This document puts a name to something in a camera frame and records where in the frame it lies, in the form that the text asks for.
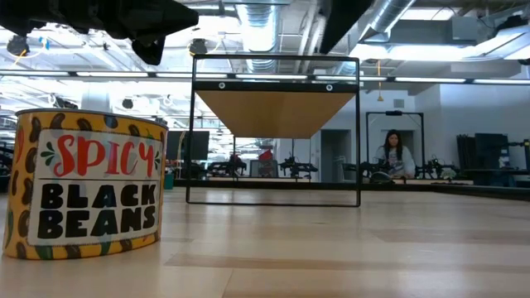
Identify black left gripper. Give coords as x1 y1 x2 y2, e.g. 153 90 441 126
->
0 0 200 66

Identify spicy black beans can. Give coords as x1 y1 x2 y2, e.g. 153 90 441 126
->
2 108 169 262

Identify long ceiling light strip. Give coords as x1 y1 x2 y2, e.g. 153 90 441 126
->
0 70 530 85

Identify black computer monitor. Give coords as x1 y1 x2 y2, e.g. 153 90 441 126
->
166 130 211 162

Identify person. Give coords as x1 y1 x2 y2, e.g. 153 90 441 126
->
373 128 417 180

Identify dark storage cabinets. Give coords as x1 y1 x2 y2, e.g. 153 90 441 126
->
455 132 530 188

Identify corrugated silver ceiling duct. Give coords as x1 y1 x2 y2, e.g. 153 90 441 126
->
234 0 283 74

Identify black frame wooden shelf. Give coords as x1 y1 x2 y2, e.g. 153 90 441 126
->
185 54 363 208

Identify black metal frame stand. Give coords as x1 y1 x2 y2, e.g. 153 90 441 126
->
365 110 426 180

